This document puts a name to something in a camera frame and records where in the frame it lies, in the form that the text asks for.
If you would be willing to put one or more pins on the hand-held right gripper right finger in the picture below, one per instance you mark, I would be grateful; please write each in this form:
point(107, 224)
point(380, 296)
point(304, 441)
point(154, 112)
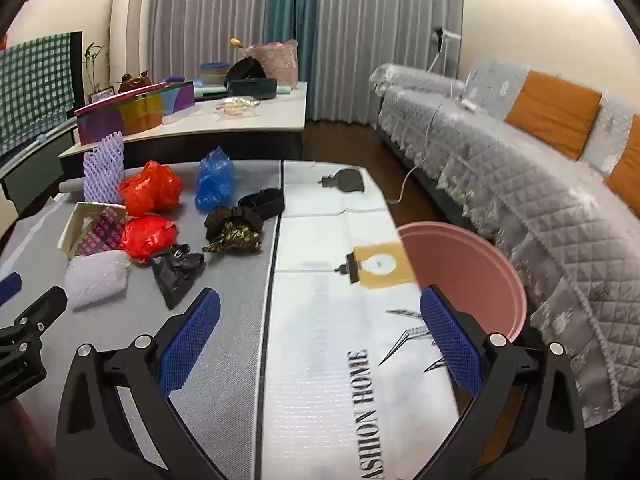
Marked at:
point(450, 345)

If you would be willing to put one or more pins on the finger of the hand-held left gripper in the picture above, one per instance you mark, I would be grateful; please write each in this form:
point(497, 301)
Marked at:
point(37, 310)
point(10, 286)

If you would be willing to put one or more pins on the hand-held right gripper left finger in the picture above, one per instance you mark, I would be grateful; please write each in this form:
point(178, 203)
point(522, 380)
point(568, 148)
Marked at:
point(192, 340)

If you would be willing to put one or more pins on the pink plastic bin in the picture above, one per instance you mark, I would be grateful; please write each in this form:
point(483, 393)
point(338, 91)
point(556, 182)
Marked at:
point(465, 285)

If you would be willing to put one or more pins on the round red plastic bag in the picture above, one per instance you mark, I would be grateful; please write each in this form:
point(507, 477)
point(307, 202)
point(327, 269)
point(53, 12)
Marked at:
point(147, 237)

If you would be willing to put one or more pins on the white foam net sleeve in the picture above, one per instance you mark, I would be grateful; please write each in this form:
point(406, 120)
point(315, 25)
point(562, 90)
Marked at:
point(95, 280)

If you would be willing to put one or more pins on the black plastic bag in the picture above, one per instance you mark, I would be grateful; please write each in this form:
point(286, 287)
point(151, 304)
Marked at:
point(175, 272)

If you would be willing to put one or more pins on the open patterned cardboard box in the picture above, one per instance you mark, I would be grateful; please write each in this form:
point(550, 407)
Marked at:
point(97, 232)

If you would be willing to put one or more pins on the television cabinet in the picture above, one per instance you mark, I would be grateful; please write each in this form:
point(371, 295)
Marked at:
point(35, 175)

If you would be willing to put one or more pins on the grey rolled mat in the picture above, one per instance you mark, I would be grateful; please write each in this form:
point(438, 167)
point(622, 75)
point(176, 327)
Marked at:
point(70, 186)

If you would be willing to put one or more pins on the brown patterned cloth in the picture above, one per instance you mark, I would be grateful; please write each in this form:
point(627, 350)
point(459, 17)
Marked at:
point(232, 230)

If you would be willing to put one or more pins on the grey white printed tablecloth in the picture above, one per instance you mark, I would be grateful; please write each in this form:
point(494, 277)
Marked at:
point(310, 310)

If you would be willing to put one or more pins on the purple foam net sleeve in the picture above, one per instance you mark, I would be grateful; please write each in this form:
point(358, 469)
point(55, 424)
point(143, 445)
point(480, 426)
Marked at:
point(102, 170)

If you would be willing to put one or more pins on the white blue-tipped rod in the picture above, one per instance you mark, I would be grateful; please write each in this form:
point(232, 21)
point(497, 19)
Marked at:
point(42, 136)

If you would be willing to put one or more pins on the crumpled red plastic bag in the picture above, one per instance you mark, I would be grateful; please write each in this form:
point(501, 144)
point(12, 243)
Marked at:
point(150, 190)

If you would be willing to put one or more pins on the blue plastic bag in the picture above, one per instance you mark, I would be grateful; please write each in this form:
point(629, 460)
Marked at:
point(215, 182)

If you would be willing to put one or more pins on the grey quilted sofa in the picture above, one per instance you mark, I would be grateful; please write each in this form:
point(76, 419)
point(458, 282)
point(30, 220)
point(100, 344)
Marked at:
point(525, 200)

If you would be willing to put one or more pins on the green checkered cloth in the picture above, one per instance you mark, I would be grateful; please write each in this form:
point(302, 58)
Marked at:
point(30, 85)

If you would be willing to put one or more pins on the colourful gift box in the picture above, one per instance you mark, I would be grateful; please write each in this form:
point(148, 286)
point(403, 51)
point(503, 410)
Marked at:
point(125, 115)

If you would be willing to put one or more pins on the white low table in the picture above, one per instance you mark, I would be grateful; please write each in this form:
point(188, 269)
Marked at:
point(225, 130)

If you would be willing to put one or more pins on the black television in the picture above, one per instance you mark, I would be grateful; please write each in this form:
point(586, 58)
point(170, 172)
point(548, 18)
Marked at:
point(76, 75)

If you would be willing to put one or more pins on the clear snack bag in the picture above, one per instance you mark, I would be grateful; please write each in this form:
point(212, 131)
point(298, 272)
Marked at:
point(235, 106)

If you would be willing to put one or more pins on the brown figurine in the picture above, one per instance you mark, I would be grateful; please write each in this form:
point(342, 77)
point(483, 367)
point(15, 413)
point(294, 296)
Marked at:
point(134, 81)

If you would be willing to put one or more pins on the thin green plant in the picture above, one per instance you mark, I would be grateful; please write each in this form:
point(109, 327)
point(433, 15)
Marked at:
point(92, 60)

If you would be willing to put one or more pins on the white charger block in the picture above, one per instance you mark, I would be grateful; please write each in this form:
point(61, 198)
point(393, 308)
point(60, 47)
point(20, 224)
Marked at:
point(470, 104)

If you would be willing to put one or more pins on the orange cushion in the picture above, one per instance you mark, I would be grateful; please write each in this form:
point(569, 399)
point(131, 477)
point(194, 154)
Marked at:
point(550, 110)
point(627, 170)

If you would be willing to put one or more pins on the dark green box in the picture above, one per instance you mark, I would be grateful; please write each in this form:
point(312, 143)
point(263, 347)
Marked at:
point(255, 88)

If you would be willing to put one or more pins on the grey printed pillow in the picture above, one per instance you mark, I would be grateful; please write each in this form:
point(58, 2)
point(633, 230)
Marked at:
point(492, 82)

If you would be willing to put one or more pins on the stack of plastic containers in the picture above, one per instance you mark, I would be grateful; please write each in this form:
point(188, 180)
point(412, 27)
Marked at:
point(215, 72)

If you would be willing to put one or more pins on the black hat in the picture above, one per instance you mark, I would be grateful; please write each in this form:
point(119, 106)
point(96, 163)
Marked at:
point(245, 72)

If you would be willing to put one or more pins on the pink lace basket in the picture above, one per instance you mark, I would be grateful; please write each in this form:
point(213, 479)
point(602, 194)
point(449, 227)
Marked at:
point(275, 62)

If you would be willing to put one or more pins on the white standing air conditioner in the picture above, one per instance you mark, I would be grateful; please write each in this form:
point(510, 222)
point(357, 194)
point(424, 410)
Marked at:
point(132, 20)

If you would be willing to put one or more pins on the yellow flower ornament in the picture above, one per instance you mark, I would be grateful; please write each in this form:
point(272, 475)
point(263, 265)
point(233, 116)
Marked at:
point(235, 41)

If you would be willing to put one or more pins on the white clip stand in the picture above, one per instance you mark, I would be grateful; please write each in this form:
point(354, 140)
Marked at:
point(440, 35)

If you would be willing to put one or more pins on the grey curtain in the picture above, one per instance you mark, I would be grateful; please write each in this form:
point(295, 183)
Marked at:
point(385, 15)
point(210, 20)

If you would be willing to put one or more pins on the teal curtain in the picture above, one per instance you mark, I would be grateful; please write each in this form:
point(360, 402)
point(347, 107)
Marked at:
point(292, 35)

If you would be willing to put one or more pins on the small photo frame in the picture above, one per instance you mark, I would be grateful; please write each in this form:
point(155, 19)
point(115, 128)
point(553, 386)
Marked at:
point(100, 95)

